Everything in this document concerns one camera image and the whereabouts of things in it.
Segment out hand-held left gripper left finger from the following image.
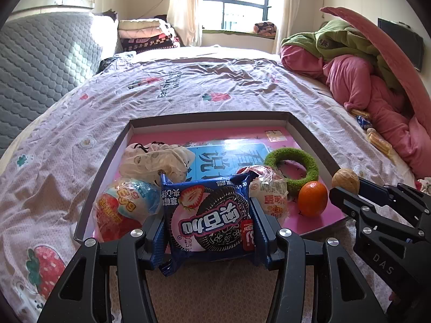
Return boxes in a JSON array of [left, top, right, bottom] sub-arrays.
[[37, 213, 165, 323]]

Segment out orange tangerine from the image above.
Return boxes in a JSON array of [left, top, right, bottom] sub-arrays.
[[298, 181, 328, 217]]

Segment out grey cardboard box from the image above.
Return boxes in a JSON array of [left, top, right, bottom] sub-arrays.
[[73, 111, 342, 244]]

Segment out grey quilted headboard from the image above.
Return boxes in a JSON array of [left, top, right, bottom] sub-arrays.
[[0, 12, 103, 152]]

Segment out green blanket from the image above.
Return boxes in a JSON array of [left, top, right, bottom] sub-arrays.
[[281, 18, 405, 91]]

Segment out cream curtain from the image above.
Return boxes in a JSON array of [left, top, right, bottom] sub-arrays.
[[166, 0, 206, 48], [274, 0, 305, 56]]

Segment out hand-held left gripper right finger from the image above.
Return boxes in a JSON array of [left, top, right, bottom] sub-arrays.
[[249, 197, 388, 323]]

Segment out pile of pink green bedding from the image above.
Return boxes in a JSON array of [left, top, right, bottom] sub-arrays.
[[279, 45, 431, 179]]

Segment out large toy egg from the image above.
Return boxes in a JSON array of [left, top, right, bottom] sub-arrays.
[[94, 178, 162, 241]]

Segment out patterned folded cloth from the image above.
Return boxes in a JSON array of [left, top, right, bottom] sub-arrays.
[[253, 22, 277, 36]]

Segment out small toy egg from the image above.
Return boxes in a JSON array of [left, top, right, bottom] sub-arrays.
[[237, 165, 289, 223]]

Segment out green fuzzy ring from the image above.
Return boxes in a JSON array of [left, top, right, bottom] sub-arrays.
[[263, 147, 319, 196]]

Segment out stack of folded blankets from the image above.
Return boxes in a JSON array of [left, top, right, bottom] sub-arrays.
[[118, 18, 176, 40]]

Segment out pink quilted bedspread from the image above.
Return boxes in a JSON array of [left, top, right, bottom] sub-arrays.
[[320, 6, 431, 162]]

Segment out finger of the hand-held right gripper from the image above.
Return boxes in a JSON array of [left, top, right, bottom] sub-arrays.
[[358, 178, 431, 223], [329, 186, 425, 243]]

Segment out black television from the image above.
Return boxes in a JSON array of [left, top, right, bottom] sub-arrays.
[[377, 18, 425, 72]]

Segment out dark patterned folded blanket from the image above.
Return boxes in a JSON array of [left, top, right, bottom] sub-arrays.
[[119, 35, 182, 54]]

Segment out blue cookie packet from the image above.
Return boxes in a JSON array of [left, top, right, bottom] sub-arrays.
[[159, 171, 261, 276]]

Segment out window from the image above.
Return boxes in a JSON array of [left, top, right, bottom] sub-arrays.
[[202, 0, 290, 36]]

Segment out walnut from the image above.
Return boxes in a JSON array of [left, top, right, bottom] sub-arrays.
[[332, 169, 360, 195]]

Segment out pink book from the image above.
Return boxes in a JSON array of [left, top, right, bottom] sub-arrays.
[[94, 126, 351, 243]]

